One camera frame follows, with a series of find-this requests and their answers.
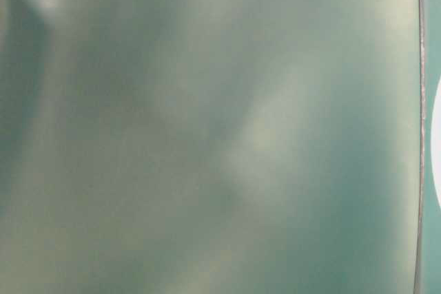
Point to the white bowl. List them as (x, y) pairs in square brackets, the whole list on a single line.
[(436, 143)]

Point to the green table mat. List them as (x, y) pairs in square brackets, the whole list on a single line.
[(219, 146)]

